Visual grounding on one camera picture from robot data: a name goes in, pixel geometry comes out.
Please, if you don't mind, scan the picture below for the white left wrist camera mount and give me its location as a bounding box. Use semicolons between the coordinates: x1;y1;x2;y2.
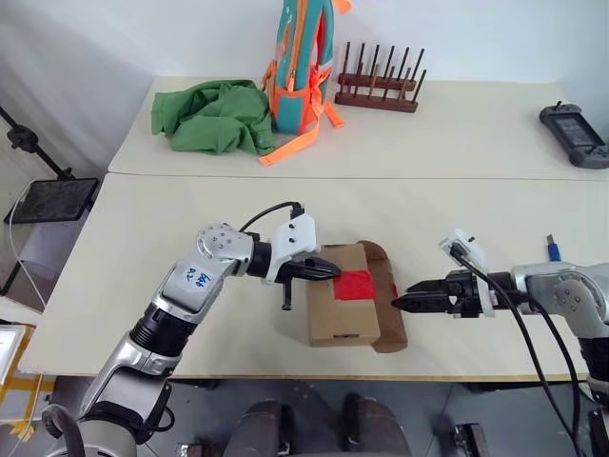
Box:
264;213;319;287

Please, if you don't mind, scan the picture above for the teal and orange backpack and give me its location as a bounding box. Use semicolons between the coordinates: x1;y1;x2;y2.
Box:
259;0;353;168

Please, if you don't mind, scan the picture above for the dark wooden peg rack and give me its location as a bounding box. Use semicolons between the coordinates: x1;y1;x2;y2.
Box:
334;41;428;114

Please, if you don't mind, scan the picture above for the white floor cable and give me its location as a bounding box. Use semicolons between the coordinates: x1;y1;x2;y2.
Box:
8;192;49;308

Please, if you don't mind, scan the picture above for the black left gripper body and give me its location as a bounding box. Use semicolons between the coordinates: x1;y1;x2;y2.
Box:
278;259;311;311

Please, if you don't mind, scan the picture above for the brown cardboard box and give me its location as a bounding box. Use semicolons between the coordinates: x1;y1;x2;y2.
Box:
306;240;409;354

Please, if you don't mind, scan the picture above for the yellow floor tape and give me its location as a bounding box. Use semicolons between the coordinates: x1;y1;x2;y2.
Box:
0;375;56;442

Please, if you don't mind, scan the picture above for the dark rounded shape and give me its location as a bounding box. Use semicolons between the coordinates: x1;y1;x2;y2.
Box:
342;393;411;457
223;399;292;457

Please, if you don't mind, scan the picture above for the black handheld controller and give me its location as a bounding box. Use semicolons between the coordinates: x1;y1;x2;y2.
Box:
539;100;609;169

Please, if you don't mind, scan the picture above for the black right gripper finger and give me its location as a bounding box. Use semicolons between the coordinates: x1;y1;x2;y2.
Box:
390;292;451;314
406;279;449;298

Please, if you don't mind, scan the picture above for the green crumpled cloth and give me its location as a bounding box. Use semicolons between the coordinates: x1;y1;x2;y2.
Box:
150;79;276;157

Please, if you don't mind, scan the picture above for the thick black robot hose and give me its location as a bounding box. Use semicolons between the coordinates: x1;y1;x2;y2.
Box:
41;404;87;457

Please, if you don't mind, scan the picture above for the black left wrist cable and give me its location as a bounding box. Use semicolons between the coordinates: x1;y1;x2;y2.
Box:
237;202;305;234

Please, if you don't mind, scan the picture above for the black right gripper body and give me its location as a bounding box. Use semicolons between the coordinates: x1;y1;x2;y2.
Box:
444;269;483;319

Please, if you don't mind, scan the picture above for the red tape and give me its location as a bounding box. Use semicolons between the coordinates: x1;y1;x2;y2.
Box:
332;269;399;303

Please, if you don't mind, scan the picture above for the white sticker with blue writing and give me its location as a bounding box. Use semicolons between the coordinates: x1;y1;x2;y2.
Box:
183;266;213;292

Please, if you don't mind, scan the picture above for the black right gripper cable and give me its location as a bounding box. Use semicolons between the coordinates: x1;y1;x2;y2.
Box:
508;285;584;457

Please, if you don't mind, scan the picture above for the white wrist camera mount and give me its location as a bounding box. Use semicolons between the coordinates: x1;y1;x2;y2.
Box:
438;228;497;319
264;213;319;287

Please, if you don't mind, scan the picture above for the black right camera cable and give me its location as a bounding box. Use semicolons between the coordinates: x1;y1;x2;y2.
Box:
449;243;575;457

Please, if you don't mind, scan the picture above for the black square stand plate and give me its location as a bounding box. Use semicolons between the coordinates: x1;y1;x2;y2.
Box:
3;177;100;226

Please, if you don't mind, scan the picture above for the black tripod stand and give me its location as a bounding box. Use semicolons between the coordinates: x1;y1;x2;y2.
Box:
0;107;75;297

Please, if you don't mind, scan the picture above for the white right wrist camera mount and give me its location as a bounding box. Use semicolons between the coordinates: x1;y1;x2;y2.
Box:
438;228;497;319

